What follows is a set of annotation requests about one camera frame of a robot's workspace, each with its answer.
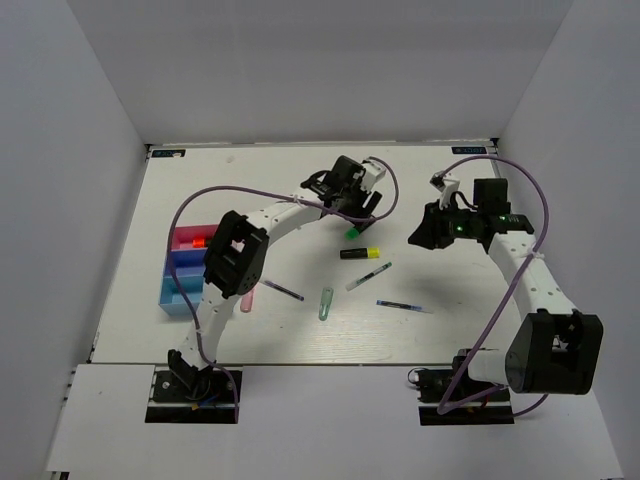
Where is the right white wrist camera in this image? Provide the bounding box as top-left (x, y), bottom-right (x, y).
top-left (430, 171), bottom-right (460, 210)

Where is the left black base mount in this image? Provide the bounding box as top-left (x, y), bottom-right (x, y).
top-left (145, 369), bottom-right (239, 425)

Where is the yellow cap black highlighter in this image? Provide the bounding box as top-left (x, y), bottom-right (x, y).
top-left (339, 247), bottom-right (380, 260)

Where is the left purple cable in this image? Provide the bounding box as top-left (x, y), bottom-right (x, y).
top-left (166, 156), bottom-right (400, 424)

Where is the pink eraser stick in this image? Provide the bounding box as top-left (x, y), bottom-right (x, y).
top-left (240, 289), bottom-right (255, 313)

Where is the table corner label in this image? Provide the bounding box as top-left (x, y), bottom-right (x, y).
top-left (451, 146), bottom-right (487, 156)
top-left (151, 149), bottom-right (186, 158)

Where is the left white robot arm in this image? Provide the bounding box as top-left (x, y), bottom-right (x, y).
top-left (167, 156), bottom-right (392, 399)

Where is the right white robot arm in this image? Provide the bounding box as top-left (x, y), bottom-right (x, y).
top-left (408, 174), bottom-right (604, 399)

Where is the purple ink pen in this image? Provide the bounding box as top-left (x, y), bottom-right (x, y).
top-left (260, 280), bottom-right (305, 302)

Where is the green cap black highlighter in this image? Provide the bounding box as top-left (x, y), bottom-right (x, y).
top-left (345, 227), bottom-right (362, 240)

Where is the right table corner label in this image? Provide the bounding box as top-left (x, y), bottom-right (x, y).
top-left (451, 146), bottom-right (487, 156)

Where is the left table corner label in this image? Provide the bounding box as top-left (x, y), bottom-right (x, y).
top-left (151, 149), bottom-right (186, 158)

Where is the green ink clear pen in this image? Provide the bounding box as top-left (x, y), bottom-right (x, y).
top-left (345, 262), bottom-right (392, 291)

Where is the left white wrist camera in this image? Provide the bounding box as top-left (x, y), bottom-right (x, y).
top-left (361, 158), bottom-right (387, 192)

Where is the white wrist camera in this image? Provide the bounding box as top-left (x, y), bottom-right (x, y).
top-left (361, 158), bottom-right (387, 192)
top-left (430, 171), bottom-right (460, 210)

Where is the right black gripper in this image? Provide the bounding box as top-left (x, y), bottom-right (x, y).
top-left (408, 197), bottom-right (482, 250)

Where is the pink blue tiered organizer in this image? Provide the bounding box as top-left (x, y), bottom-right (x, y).
top-left (158, 224), bottom-right (218, 316)

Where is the blue ink pen right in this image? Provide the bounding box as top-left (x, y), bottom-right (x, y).
top-left (376, 300), bottom-right (433, 314)

